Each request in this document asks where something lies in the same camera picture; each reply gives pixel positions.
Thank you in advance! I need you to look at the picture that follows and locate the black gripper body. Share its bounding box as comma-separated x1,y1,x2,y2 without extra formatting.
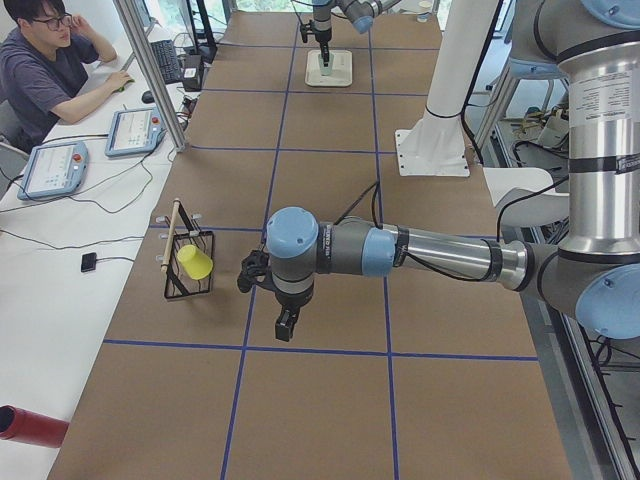
275,286,313,320
299,20,332,45

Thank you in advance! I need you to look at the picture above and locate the green plastic cup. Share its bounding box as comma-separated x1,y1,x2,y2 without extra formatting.
317,52,334,78

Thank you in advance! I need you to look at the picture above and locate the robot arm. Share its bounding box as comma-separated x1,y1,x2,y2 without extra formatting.
299,0,400,70
265,1,639,341

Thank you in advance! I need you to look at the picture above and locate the cream rabbit tray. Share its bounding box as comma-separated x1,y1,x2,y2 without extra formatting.
305,50,353,88

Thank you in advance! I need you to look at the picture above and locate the yellow plastic cup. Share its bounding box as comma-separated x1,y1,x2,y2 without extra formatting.
176,244,213,280

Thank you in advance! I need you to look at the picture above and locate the black box on desk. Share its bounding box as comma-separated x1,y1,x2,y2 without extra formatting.
182,55,204,92

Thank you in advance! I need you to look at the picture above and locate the black keyboard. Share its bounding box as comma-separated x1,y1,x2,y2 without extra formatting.
150,40,182,84

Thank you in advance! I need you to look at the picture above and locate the black computer mouse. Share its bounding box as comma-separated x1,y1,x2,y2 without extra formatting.
141,91,155,104

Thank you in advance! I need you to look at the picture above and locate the small black puck device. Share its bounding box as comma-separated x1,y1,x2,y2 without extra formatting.
80,252,98,273

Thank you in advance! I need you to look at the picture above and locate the far blue teach pendant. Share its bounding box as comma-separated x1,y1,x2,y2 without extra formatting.
105,107,165,158

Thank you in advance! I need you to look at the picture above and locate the blue teach pendant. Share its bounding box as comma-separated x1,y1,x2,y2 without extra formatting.
17,141,89,201
105,107,165,158

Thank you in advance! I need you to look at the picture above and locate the white chair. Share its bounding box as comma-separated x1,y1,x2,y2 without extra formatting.
483,167,570,227

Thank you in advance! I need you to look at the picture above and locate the near blue teach pendant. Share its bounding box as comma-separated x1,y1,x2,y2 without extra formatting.
17,141,89,201

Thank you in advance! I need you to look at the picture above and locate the seated person in grey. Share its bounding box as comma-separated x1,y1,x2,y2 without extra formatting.
1,0,133,152

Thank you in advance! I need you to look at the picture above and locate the red cylinder bottle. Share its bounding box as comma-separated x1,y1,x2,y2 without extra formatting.
1,405,69,448

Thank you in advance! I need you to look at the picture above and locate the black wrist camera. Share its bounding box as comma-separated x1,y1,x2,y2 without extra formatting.
237,250,274,293

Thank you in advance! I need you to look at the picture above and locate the black wire cup rack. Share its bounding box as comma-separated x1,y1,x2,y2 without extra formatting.
158,198,216,301

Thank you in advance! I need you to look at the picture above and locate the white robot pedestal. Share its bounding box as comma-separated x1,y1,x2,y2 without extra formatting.
395,0,502,177

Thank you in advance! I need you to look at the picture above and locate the aluminium frame post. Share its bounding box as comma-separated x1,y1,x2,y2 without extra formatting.
113,0,187,153

